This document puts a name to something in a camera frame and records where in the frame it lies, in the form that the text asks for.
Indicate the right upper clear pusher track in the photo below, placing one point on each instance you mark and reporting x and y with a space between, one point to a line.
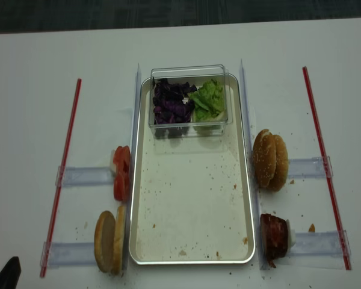
316 167

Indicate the purple cabbage pieces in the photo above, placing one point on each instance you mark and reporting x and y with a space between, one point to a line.
170 107

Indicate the white tomato pusher block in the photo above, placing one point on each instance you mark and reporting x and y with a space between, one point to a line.
113 166

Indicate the right lower clear pusher track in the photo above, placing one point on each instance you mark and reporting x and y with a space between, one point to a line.
330 243

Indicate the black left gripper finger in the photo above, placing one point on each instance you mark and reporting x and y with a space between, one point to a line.
10 274

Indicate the left upper clear pusher track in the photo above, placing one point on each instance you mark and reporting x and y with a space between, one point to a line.
83 176

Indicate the sesame bun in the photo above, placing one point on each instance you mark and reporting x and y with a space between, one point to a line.
264 157
282 165

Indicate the left lower clear pusher track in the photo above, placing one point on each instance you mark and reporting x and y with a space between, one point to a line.
56 254

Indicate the clear plastic container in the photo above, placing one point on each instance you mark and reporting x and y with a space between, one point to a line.
195 75

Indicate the clear pusher track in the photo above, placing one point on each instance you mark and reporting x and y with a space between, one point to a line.
316 167
56 254
83 176
330 243

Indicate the green lettuce leaves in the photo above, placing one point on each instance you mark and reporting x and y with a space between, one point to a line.
209 107

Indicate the tomato slices stack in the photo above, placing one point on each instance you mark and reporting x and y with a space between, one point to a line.
121 182

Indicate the right red rail strip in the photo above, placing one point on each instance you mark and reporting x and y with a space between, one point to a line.
337 216

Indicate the red rail strip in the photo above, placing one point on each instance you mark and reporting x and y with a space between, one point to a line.
337 216
46 248

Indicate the bun slice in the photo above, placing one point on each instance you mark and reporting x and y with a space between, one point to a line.
119 236
103 241

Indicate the left sesame top bun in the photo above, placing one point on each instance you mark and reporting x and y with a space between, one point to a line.
264 157

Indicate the right sesame top bun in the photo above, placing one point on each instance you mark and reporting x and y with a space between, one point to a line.
282 165

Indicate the silver metal tray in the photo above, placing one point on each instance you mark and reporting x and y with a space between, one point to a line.
191 199

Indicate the white patty pusher block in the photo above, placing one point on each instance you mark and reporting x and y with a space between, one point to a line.
291 235

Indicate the left red rail strip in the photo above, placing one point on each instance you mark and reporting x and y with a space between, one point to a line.
46 248

